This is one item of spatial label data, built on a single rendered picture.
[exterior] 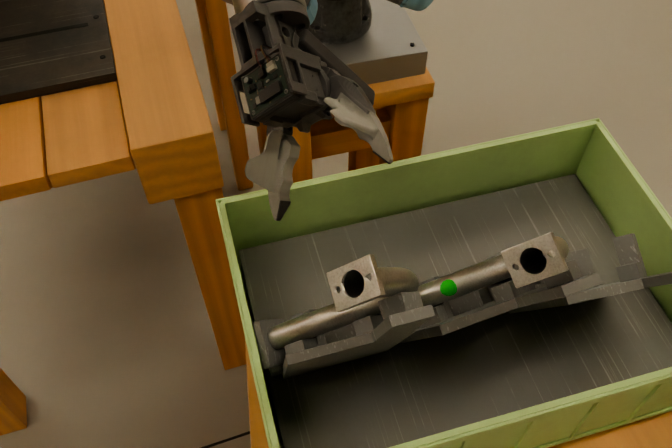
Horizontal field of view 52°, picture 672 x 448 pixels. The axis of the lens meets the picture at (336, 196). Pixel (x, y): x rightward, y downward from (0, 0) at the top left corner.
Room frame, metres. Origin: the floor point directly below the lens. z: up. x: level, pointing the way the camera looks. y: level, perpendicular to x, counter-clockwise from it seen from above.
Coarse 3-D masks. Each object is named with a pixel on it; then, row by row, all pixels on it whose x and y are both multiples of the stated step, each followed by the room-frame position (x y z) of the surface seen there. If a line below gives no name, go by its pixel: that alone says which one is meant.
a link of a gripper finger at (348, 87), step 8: (328, 72) 0.53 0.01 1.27; (336, 72) 0.53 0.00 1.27; (336, 80) 0.52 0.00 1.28; (344, 80) 0.51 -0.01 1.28; (352, 80) 0.52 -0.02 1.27; (336, 88) 0.51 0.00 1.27; (344, 88) 0.51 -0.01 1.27; (352, 88) 0.50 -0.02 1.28; (360, 88) 0.51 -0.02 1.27; (336, 96) 0.50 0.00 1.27; (352, 96) 0.50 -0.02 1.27; (360, 96) 0.50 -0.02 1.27; (360, 104) 0.48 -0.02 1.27; (368, 104) 0.49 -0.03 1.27; (368, 112) 0.47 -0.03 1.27
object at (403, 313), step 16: (384, 304) 0.35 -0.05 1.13; (400, 304) 0.34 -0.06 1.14; (416, 304) 0.35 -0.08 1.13; (384, 320) 0.33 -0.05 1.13; (400, 320) 0.32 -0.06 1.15; (416, 320) 0.32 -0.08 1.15; (336, 336) 0.42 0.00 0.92; (352, 336) 0.42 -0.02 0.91; (368, 336) 0.36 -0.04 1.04; (384, 336) 0.34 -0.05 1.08; (400, 336) 0.36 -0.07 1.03; (304, 352) 0.34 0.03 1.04; (320, 352) 0.34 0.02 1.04; (336, 352) 0.34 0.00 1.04; (352, 352) 0.36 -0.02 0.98; (368, 352) 0.40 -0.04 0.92; (272, 368) 0.38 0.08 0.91; (288, 368) 0.34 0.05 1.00; (304, 368) 0.37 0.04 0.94; (320, 368) 0.40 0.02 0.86
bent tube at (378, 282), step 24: (360, 264) 0.35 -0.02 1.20; (336, 288) 0.34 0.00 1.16; (360, 288) 0.35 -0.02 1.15; (384, 288) 0.35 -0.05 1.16; (408, 288) 0.36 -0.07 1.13; (312, 312) 0.41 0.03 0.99; (336, 312) 0.40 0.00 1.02; (360, 312) 0.39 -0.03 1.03; (288, 336) 0.39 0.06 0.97; (312, 336) 0.39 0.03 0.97
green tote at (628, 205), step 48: (480, 144) 0.72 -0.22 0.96; (528, 144) 0.74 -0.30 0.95; (576, 144) 0.76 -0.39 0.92; (336, 192) 0.65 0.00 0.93; (384, 192) 0.67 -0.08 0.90; (432, 192) 0.69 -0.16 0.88; (480, 192) 0.72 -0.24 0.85; (624, 192) 0.66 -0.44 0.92; (240, 240) 0.61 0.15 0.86; (240, 288) 0.47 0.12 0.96; (624, 384) 0.33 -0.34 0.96; (480, 432) 0.28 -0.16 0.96; (528, 432) 0.30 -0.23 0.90; (576, 432) 0.32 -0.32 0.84
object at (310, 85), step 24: (288, 0) 0.59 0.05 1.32; (240, 24) 0.56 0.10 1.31; (264, 24) 0.59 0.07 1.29; (288, 24) 0.59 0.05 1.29; (240, 48) 0.54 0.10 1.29; (264, 48) 0.55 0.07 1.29; (288, 48) 0.52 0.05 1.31; (240, 72) 0.52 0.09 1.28; (264, 72) 0.50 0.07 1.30; (288, 72) 0.49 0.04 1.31; (312, 72) 0.52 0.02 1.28; (264, 96) 0.48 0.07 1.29; (288, 96) 0.48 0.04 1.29; (312, 96) 0.49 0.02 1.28; (264, 120) 0.48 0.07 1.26; (288, 120) 0.50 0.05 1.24; (312, 120) 0.51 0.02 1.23
